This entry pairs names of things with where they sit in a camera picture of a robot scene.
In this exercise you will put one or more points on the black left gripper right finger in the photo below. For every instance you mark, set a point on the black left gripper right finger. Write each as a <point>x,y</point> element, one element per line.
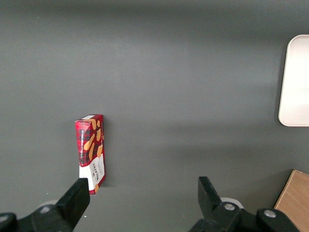
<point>214,215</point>

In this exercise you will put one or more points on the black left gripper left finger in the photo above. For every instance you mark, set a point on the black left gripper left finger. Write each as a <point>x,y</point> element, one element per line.
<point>70,210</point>

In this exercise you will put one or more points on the cream rectangular tray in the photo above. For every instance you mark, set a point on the cream rectangular tray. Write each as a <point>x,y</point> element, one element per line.
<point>297,84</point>

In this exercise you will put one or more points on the red shortbread cookie box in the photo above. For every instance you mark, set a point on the red shortbread cookie box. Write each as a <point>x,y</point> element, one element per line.
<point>90,145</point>

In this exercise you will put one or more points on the wooden drawer cabinet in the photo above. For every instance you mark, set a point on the wooden drawer cabinet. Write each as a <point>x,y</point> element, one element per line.
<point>294,198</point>

